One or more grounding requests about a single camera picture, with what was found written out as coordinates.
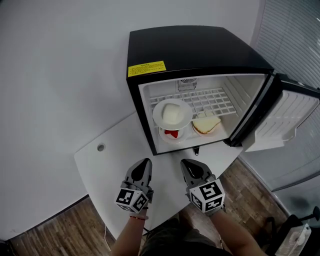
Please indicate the person's left forearm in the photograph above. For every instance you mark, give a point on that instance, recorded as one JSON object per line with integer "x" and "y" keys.
{"x": 130, "y": 237}

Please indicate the white fridge fan vent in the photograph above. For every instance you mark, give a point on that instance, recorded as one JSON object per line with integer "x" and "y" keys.
{"x": 187, "y": 85}

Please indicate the white mesh desk fan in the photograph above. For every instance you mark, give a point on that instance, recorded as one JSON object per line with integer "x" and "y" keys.
{"x": 295, "y": 240}

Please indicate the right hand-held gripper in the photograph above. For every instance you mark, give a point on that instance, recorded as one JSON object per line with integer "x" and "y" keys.
{"x": 207, "y": 197}

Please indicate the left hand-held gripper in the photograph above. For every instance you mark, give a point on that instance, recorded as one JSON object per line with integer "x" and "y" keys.
{"x": 132, "y": 198}

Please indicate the yellow warning label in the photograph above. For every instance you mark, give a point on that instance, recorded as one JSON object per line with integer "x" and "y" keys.
{"x": 146, "y": 68}

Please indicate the black mini fridge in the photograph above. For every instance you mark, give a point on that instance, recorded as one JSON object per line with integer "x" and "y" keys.
{"x": 187, "y": 45}

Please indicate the black office chair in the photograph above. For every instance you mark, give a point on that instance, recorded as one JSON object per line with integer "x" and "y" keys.
{"x": 292, "y": 220}

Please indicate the person's right forearm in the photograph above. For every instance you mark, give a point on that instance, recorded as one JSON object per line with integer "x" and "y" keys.
{"x": 232, "y": 232}

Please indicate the grey window blinds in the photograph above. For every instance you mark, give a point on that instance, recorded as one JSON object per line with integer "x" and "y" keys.
{"x": 295, "y": 37}

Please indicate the black bracket with screw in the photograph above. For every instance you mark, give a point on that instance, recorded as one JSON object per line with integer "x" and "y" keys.
{"x": 196, "y": 151}

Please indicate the white bread sandwich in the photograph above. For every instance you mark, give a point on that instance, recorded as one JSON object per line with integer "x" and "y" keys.
{"x": 206, "y": 123}

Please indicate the person's camouflage shorts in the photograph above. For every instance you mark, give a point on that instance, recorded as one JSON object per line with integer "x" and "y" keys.
{"x": 175, "y": 237}

